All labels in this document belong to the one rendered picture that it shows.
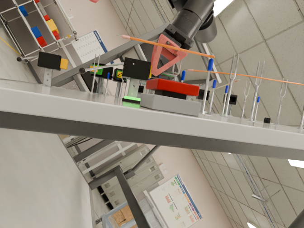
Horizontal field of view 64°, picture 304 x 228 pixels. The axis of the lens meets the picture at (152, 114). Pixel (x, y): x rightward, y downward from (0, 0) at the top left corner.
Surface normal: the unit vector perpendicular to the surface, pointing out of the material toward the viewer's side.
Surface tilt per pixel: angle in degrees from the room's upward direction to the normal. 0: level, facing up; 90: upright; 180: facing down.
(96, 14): 90
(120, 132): 90
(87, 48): 90
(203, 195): 90
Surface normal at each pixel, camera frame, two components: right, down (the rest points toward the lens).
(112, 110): 0.29, 0.10
